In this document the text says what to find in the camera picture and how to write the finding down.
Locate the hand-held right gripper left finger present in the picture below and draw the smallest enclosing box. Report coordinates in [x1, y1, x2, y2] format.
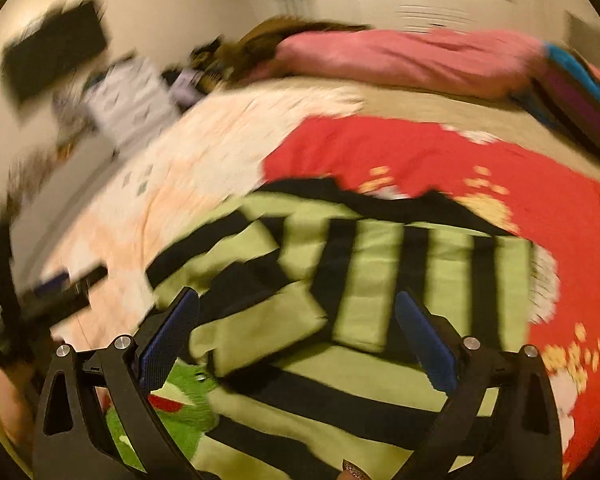
[32, 286, 203, 480]

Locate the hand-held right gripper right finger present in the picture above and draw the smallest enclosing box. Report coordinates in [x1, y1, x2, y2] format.
[394, 290, 565, 480]

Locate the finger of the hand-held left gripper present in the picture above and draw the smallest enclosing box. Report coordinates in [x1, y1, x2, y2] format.
[32, 266, 108, 297]
[22, 287, 92, 322]

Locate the green black striped garment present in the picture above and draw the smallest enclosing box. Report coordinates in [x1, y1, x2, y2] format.
[145, 180, 538, 480]

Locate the person's left forearm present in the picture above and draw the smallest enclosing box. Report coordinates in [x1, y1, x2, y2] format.
[0, 360, 37, 447]

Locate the pile of dark clothes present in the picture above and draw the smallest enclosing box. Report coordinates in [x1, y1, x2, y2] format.
[162, 35, 241, 106]

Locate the person's right hand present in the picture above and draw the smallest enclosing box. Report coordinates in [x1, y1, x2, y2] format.
[340, 457, 378, 480]

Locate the red cream floral blanket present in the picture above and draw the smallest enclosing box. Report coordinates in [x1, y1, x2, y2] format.
[40, 85, 600, 478]

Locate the white drawer chest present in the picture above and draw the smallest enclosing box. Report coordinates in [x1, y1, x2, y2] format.
[52, 55, 181, 151]

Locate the beige bed sheet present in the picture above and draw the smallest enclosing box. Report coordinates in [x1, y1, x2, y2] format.
[260, 77, 600, 181]

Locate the pink duvet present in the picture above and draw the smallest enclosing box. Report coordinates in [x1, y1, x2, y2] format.
[275, 27, 551, 98]

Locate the multicolour striped blanket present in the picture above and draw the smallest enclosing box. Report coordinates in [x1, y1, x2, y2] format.
[512, 42, 600, 161]

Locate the brown furry cloth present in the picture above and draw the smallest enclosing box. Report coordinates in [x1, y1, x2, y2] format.
[230, 17, 371, 81]

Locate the black wall screen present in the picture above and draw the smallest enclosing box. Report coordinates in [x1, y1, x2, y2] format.
[0, 0, 108, 106]

